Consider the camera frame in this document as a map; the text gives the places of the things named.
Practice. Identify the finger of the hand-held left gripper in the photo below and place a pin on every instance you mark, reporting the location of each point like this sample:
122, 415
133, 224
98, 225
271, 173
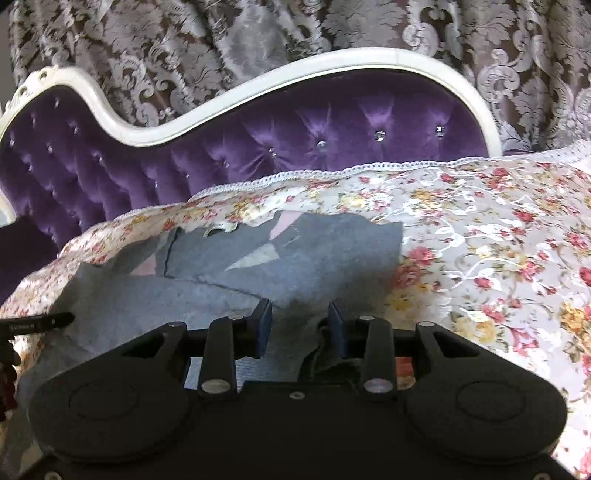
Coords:
41, 322

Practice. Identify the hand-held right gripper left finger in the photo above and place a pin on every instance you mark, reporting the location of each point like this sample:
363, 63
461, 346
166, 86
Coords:
263, 325

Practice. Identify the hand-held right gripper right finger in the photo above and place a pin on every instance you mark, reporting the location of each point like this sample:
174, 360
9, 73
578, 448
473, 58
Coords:
335, 330

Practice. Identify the grey argyle sweater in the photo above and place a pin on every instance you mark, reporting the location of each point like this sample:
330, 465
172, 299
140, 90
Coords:
286, 263

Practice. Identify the floral blanket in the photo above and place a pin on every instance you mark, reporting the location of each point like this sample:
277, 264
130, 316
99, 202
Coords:
485, 258

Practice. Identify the purple tufted sofa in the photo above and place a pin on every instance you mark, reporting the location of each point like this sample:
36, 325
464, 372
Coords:
258, 138

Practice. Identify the brown damask curtain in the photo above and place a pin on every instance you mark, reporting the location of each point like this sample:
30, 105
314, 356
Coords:
231, 50

